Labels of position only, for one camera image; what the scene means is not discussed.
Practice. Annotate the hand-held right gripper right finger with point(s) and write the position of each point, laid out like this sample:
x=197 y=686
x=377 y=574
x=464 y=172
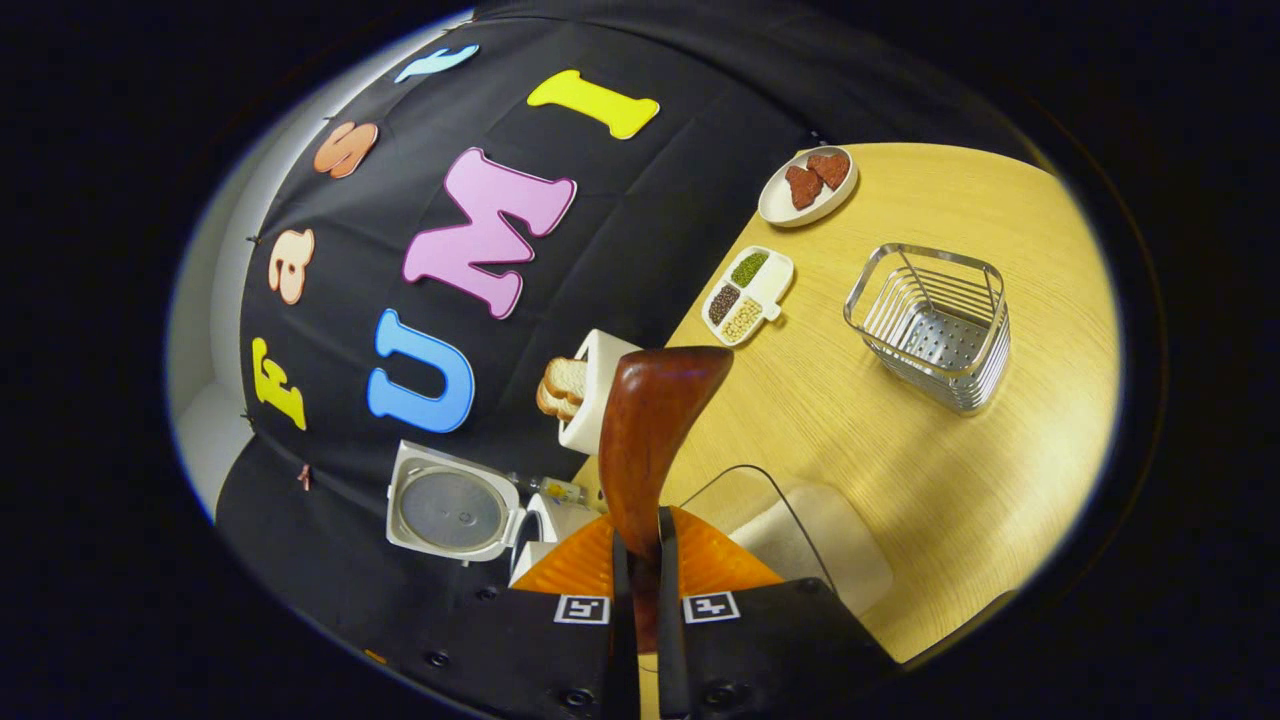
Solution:
x=672 y=685

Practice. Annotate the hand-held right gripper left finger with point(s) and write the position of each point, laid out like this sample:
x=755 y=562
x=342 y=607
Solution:
x=625 y=685

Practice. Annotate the white rice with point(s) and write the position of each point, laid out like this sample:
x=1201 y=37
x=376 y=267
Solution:
x=810 y=540

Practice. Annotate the white rice cooker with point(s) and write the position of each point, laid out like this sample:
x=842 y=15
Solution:
x=450 y=510

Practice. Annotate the brown wooden spoon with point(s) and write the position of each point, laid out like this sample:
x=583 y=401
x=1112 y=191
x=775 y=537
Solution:
x=650 y=430

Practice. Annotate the small clear glass bottle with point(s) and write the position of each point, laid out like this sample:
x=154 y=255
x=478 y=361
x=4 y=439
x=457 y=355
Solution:
x=555 y=490

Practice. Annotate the clear plastic box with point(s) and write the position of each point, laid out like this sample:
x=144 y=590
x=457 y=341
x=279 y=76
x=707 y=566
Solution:
x=860 y=570

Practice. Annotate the white toaster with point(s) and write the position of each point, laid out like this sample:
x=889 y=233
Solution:
x=600 y=400

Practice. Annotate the toast bread slice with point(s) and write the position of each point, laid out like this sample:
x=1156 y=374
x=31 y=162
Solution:
x=555 y=402
x=568 y=377

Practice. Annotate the pink clip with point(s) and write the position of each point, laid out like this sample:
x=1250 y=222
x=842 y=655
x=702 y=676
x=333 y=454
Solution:
x=304 y=477

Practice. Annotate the white divided bean dish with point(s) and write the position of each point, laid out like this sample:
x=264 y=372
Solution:
x=765 y=290

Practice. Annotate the round white plate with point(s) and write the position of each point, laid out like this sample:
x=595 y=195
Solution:
x=775 y=205

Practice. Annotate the red meat piece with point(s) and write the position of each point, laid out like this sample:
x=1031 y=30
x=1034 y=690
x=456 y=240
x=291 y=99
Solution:
x=802 y=188
x=830 y=170

